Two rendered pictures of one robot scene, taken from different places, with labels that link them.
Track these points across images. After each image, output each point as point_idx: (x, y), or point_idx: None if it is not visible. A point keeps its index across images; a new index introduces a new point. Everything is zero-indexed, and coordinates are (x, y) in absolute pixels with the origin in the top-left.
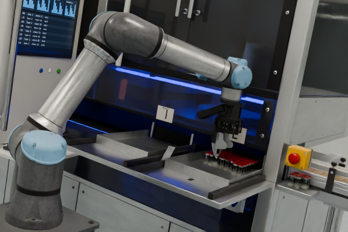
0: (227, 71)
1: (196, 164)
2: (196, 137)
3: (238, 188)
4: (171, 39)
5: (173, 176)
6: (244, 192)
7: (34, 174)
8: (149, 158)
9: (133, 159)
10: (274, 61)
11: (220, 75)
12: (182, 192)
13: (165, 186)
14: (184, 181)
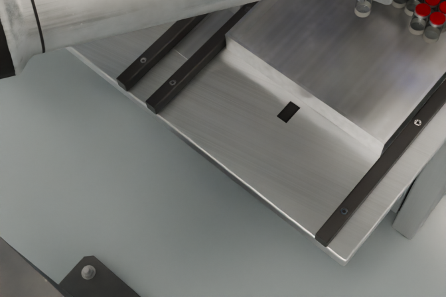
0: None
1: None
2: None
3: (413, 141)
4: None
5: (243, 110)
6: (427, 152)
7: None
8: (186, 25)
9: (143, 54)
10: None
11: None
12: (257, 197)
13: (219, 168)
14: (268, 134)
